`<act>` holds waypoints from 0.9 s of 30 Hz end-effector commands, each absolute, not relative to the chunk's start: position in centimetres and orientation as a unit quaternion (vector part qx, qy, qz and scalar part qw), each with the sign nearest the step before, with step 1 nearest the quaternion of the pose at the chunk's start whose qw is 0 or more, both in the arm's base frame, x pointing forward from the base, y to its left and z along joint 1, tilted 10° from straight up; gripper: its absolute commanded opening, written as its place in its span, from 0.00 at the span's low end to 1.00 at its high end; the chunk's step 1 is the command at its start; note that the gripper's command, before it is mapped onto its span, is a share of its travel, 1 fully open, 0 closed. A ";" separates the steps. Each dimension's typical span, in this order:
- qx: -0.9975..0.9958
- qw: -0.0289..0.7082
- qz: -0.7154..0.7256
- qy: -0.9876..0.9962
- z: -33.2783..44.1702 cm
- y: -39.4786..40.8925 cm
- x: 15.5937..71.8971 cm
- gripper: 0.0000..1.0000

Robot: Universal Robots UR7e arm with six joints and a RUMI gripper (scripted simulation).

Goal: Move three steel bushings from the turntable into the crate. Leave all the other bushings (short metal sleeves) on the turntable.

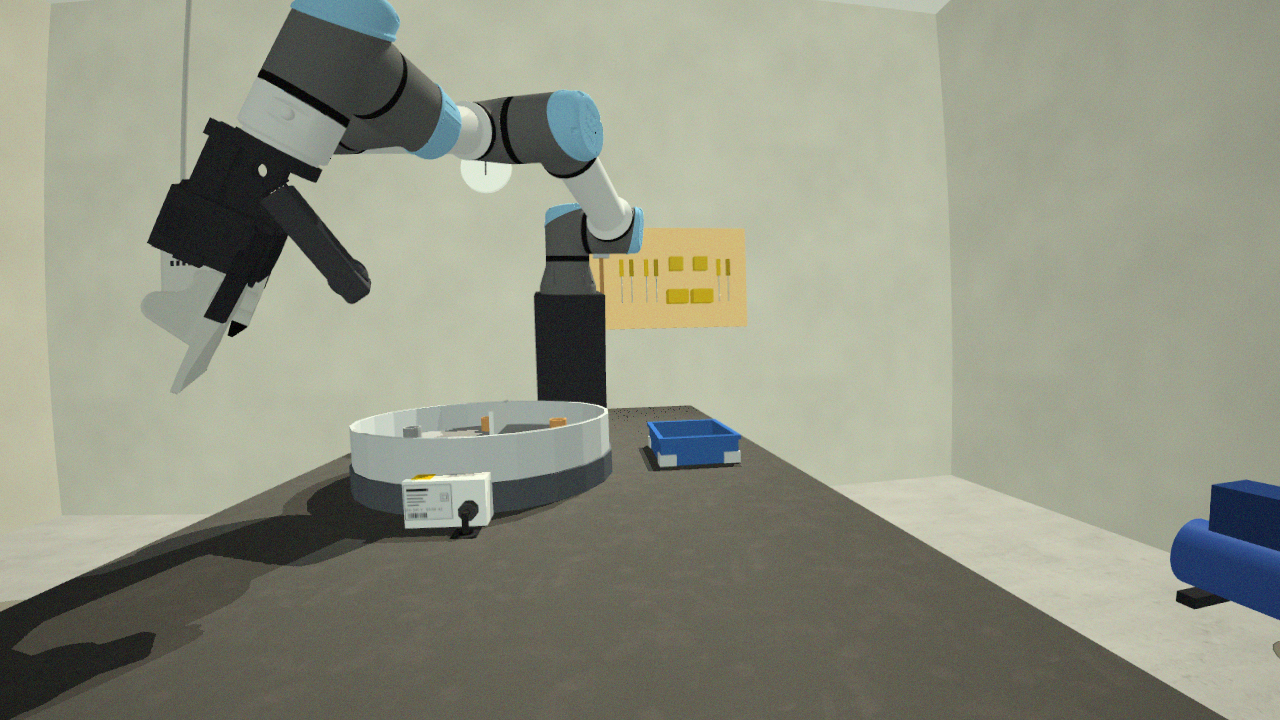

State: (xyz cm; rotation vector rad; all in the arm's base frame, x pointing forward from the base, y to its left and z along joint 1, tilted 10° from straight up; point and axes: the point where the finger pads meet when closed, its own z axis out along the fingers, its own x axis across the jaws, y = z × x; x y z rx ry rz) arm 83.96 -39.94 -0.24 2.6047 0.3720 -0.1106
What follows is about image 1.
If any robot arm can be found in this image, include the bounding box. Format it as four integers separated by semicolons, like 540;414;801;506
237;0;644;304

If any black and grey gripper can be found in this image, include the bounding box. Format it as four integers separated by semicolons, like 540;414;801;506
141;118;323;395

